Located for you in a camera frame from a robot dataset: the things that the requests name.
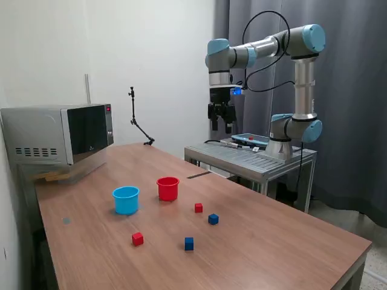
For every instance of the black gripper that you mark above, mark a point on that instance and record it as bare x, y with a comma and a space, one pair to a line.
220, 96

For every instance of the red cube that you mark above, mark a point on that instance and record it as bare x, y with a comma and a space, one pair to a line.
137, 239
198, 208

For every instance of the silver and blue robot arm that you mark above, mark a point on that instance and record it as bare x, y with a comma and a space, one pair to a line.
299, 75

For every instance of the blue-edged teach pendant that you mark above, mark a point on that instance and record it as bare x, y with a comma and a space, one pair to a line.
242, 137

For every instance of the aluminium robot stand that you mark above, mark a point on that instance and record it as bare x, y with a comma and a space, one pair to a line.
242, 157

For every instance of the black tape strip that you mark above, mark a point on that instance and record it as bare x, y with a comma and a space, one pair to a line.
198, 175

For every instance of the red plastic cup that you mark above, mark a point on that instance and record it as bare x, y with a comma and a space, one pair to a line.
167, 191

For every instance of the blue cube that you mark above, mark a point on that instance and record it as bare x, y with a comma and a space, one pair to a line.
213, 219
189, 244

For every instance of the grey curtain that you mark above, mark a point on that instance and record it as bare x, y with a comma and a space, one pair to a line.
347, 90

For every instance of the blue plastic cup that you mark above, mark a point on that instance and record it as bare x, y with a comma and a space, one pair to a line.
125, 204

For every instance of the wooden blocks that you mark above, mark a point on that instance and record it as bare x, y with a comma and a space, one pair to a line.
51, 177

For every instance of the silver microwave oven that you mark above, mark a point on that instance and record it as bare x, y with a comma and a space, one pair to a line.
36, 133

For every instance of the grey table leg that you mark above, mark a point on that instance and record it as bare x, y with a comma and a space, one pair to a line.
356, 272

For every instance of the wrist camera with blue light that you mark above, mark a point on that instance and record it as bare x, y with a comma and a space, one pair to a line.
238, 91

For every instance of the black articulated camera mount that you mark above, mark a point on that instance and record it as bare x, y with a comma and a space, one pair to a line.
133, 108

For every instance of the white wall pipe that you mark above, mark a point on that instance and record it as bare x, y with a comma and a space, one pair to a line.
87, 90

